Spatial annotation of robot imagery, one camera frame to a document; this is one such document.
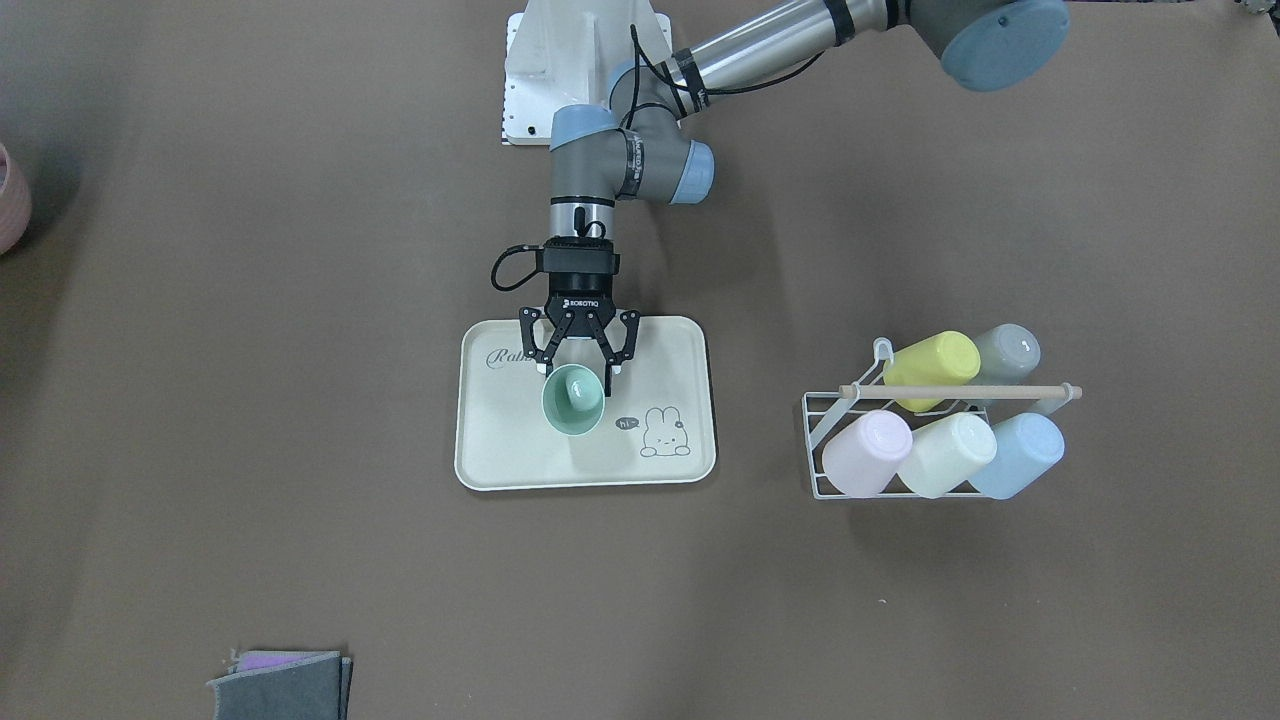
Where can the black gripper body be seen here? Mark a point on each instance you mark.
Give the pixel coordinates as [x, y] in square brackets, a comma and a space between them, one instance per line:
[580, 301]

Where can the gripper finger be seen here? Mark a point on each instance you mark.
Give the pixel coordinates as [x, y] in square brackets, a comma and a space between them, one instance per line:
[614, 359]
[543, 355]

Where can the green cup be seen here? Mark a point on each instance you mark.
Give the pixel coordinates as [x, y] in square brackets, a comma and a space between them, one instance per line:
[573, 400]

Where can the beige rabbit tray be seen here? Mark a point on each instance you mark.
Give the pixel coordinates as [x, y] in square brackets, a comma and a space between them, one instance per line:
[657, 427]

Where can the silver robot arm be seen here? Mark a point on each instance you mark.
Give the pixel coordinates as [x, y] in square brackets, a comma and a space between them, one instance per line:
[629, 145]

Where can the white cup rack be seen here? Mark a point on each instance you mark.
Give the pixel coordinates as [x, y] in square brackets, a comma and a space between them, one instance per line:
[826, 413]

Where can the pink cup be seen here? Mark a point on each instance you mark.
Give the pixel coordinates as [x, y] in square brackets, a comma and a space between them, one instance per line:
[863, 458]

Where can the yellow cup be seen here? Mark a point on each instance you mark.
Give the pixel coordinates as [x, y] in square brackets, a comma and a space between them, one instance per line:
[949, 358]

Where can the cream white cup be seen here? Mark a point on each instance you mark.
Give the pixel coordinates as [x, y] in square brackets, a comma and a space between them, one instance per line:
[946, 453]

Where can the grey cup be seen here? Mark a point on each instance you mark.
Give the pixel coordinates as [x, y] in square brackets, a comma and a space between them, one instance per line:
[1008, 355]

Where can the blue cup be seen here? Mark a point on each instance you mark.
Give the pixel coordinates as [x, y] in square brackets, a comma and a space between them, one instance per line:
[1027, 445]

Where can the grey folded cloths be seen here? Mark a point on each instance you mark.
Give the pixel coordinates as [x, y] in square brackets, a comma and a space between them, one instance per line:
[282, 684]

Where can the pink ice bowl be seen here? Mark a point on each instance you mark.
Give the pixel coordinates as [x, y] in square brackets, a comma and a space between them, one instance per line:
[16, 201]

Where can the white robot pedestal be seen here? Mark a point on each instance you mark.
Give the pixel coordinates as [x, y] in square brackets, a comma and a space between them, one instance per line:
[561, 53]

